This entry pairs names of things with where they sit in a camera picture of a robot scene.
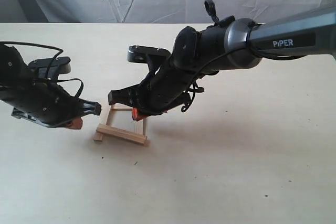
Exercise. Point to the wood strip with black dots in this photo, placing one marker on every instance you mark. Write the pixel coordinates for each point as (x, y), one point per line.
(141, 126)

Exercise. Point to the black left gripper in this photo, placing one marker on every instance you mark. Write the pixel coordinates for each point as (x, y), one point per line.
(51, 106)

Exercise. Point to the thin wood strip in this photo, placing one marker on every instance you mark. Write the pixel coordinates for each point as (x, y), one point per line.
(105, 124)

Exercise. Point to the wood strip with metal dots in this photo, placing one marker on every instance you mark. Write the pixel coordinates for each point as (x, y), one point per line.
(120, 107)

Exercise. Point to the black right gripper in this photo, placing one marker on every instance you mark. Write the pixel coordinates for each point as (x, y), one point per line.
(165, 87)

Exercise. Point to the short wood strip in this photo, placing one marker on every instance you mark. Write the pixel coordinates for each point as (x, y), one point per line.
(129, 136)

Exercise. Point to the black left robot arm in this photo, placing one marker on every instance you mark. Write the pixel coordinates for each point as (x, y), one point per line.
(16, 74)

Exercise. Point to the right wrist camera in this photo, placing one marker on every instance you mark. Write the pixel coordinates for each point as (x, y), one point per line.
(144, 54)

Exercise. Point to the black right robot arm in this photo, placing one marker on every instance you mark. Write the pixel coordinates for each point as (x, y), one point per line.
(228, 44)

